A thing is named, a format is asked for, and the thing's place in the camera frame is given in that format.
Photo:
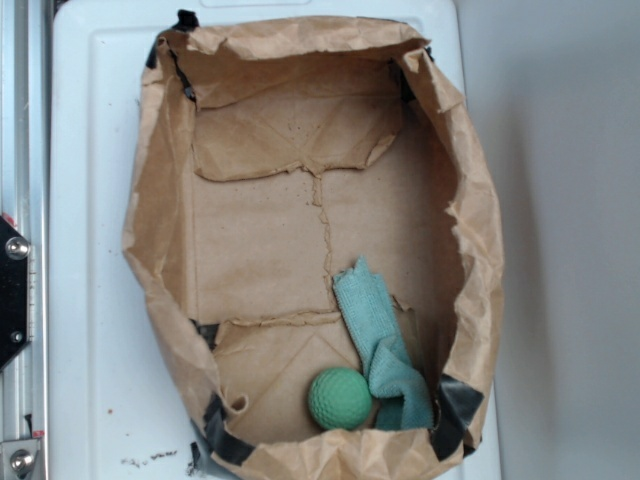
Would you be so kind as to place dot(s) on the brown paper bag tray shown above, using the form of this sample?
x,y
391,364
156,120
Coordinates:
x,y
271,155

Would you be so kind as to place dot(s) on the blue microfiber cloth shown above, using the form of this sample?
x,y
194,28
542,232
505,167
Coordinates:
x,y
366,307

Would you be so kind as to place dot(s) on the white plastic bin lid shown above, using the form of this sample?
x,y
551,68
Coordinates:
x,y
114,412

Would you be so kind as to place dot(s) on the black mounting bracket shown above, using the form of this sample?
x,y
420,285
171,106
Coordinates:
x,y
16,286

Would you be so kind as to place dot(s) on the silver corner bracket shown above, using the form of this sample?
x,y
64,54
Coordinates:
x,y
21,460

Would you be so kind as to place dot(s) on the green dimpled ball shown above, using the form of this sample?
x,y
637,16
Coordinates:
x,y
339,398

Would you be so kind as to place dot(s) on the aluminium frame rail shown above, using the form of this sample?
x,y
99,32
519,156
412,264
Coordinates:
x,y
26,28

